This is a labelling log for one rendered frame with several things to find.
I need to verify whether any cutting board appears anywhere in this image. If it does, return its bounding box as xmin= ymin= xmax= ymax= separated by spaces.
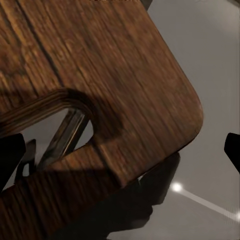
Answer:
xmin=0 ymin=0 xmax=204 ymax=240

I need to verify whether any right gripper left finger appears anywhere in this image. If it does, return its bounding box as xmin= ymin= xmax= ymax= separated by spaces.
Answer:
xmin=0 ymin=133 xmax=26 ymax=193

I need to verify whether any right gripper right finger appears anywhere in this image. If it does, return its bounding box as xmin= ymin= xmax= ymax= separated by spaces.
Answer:
xmin=224 ymin=133 xmax=240 ymax=173

